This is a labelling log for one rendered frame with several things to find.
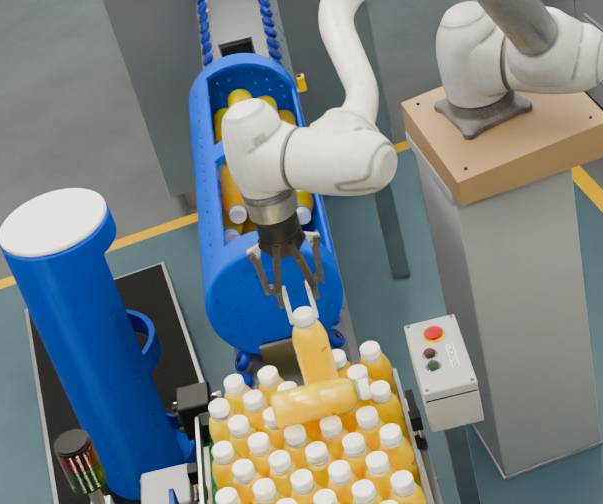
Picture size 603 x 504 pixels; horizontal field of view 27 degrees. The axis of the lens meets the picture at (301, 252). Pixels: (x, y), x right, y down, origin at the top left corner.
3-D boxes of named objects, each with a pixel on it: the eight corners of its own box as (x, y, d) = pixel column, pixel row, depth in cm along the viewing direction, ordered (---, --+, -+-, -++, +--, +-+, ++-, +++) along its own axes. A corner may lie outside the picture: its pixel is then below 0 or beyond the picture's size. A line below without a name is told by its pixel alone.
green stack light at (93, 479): (107, 463, 220) (98, 444, 217) (106, 490, 215) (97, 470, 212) (72, 472, 220) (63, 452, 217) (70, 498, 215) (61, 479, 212)
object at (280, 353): (318, 374, 262) (305, 329, 254) (320, 381, 260) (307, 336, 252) (272, 385, 262) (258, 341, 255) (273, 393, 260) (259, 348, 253)
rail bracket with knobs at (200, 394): (229, 413, 262) (217, 377, 256) (232, 437, 256) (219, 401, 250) (183, 424, 263) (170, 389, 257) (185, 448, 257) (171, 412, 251)
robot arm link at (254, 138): (224, 200, 210) (292, 207, 204) (200, 121, 201) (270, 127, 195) (254, 163, 217) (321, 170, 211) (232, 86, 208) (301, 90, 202)
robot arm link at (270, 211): (238, 177, 215) (246, 205, 218) (242, 206, 207) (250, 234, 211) (289, 164, 215) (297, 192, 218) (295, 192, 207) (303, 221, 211)
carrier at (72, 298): (146, 517, 348) (220, 453, 361) (40, 272, 297) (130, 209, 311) (86, 474, 367) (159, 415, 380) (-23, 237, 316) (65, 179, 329)
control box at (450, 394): (461, 351, 247) (453, 312, 241) (484, 421, 230) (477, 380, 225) (412, 363, 247) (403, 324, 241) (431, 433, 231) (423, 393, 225)
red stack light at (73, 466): (98, 443, 217) (91, 427, 215) (97, 470, 212) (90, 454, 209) (62, 452, 217) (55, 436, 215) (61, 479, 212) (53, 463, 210)
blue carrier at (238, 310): (310, 130, 335) (279, 37, 319) (358, 334, 264) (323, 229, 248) (208, 161, 337) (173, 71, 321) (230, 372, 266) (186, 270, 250)
